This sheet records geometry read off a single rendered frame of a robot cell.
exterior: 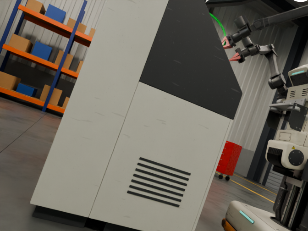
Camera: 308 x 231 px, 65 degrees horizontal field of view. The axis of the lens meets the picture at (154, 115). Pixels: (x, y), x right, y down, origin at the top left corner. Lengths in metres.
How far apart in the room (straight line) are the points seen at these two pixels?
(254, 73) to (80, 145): 9.74
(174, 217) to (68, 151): 0.66
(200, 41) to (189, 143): 0.55
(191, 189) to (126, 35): 0.87
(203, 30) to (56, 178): 1.05
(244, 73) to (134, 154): 9.30
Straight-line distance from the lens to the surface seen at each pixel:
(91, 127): 1.22
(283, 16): 1.71
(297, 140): 1.80
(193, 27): 1.38
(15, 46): 6.96
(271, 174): 9.14
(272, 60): 2.29
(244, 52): 1.88
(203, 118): 1.35
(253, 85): 10.60
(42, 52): 6.93
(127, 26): 1.28
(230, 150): 5.70
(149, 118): 1.25
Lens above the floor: 0.60
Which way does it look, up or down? 2 degrees up
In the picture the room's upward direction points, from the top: 20 degrees clockwise
